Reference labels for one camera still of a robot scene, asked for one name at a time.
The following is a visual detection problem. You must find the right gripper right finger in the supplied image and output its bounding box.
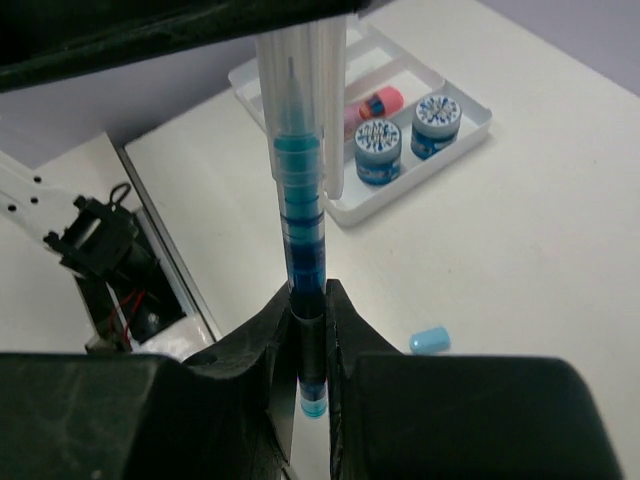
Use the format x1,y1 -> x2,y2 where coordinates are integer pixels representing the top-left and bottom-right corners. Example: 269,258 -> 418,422
326,279 -> 623,479

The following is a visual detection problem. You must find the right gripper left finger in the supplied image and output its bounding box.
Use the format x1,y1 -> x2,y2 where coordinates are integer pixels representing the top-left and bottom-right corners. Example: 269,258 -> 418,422
1,288 -> 295,479

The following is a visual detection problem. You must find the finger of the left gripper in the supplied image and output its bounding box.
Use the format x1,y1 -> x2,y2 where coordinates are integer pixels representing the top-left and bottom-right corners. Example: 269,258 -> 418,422
1,0 -> 372,92

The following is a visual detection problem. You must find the light blue highlighter cap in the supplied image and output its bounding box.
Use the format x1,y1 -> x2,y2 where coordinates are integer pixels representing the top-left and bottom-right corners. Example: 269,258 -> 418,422
409,326 -> 451,355

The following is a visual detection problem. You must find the clear pen cap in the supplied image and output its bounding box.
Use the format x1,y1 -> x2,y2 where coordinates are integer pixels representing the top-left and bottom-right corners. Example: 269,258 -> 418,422
256,15 -> 348,200

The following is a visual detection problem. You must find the teal pen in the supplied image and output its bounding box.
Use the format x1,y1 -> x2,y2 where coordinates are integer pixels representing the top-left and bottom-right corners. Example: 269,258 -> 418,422
273,58 -> 328,419

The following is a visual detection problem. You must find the blue paint jar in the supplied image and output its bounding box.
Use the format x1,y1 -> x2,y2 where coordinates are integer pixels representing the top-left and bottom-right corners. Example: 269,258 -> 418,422
353,118 -> 402,186
410,94 -> 462,160

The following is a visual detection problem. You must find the pink capped pencil tube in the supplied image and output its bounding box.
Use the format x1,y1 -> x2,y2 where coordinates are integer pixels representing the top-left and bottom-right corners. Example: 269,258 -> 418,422
344,86 -> 404,141

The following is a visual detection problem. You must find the white divided plastic tray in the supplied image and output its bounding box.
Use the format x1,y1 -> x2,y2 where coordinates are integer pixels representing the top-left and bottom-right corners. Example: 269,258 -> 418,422
227,19 -> 494,229

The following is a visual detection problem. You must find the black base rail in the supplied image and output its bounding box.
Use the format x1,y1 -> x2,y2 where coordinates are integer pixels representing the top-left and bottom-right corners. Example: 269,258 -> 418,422
44,129 -> 221,354

